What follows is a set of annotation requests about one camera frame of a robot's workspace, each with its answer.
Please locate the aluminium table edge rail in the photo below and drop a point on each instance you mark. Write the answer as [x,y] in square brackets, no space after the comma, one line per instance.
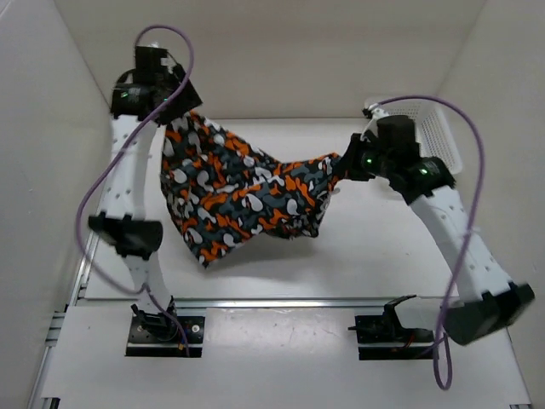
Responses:
[195,303]

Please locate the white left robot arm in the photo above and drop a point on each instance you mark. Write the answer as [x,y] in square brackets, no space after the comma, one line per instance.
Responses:
[139,99]

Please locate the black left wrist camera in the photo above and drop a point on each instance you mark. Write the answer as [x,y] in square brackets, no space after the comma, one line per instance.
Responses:
[151,64]

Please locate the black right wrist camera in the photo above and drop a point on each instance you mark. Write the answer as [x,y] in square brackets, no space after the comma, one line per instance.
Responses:
[396,131]

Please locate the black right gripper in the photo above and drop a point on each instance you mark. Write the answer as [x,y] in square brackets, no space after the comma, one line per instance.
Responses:
[348,167]

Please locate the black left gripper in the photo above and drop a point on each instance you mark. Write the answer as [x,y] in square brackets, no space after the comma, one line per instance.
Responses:
[187,100]

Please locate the white perforated plastic basket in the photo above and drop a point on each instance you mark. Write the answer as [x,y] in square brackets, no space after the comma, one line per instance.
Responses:
[432,130]

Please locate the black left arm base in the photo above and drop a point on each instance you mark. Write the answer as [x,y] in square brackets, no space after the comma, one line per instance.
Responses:
[154,335]

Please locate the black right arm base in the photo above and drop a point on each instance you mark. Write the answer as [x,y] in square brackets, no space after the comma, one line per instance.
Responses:
[382,337]

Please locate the orange camouflage shorts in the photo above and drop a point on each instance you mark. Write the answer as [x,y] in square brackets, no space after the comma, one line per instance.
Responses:
[221,191]

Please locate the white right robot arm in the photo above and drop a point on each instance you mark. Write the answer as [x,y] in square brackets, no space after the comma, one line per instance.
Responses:
[481,297]

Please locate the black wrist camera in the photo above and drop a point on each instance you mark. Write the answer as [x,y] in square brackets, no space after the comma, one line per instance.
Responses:
[396,131]
[151,64]

